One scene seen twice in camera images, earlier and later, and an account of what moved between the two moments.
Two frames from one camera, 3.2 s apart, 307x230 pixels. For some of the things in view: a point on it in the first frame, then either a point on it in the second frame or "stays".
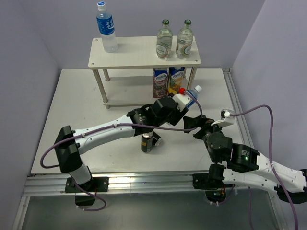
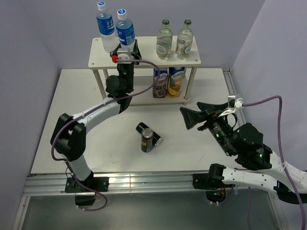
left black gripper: [177, 115] to [136, 54]
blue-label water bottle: [194, 93] to [125, 30]
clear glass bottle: [184, 41] stays
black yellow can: [157, 139] stays
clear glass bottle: [164, 40] stays
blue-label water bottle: [109, 43] stays
